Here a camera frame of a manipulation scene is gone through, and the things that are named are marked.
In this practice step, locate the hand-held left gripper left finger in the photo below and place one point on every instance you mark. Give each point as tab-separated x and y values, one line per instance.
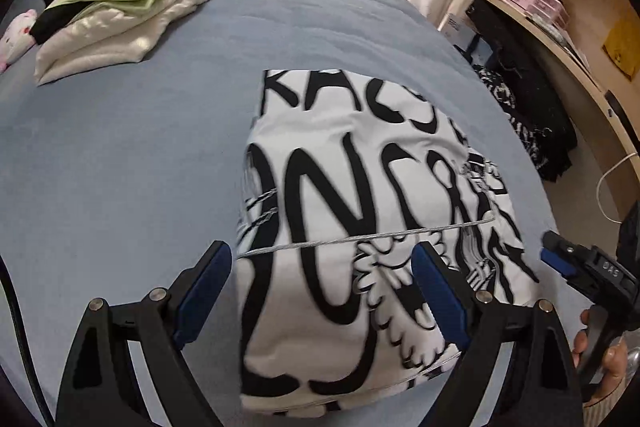
202	292

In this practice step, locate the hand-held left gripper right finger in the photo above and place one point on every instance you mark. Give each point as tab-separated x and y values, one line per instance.
440	297

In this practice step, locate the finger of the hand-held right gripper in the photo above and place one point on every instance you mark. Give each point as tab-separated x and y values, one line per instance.
552	257

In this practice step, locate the black white printed jacket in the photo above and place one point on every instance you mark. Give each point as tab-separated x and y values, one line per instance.
340	187

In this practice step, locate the person's right hand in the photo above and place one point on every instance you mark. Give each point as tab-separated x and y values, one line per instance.
615	369

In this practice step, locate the black white patterned cloth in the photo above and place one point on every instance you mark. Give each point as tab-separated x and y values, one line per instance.
530	127

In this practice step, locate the bed with blue blanket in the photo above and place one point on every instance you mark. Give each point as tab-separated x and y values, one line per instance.
150	157

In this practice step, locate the black device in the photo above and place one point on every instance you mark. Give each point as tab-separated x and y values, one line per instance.
617	112

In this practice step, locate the wooden shelf unit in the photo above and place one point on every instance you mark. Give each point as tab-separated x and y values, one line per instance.
585	92

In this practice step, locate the papers on shelf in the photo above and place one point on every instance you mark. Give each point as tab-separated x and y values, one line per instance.
570	47

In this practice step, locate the yellow bag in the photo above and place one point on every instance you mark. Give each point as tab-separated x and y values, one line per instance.
622	49

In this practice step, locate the white blue cardboard box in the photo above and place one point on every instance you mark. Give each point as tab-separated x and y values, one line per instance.
457	32

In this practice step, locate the stack of pink boxes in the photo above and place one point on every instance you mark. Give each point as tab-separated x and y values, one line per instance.
537	4

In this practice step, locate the folded cream white jacket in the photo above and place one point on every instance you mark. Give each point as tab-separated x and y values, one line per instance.
115	37

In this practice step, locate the pink white cat plush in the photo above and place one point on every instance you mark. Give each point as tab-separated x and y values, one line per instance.
17	37

